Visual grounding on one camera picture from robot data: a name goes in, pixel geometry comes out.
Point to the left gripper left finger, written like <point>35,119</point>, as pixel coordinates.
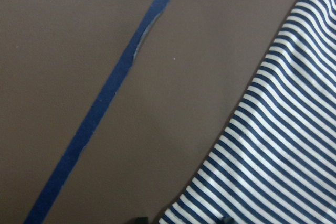
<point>140,220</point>

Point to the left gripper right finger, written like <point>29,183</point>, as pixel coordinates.
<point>228,220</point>

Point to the blue white striped polo shirt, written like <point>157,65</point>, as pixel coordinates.
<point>275,160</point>

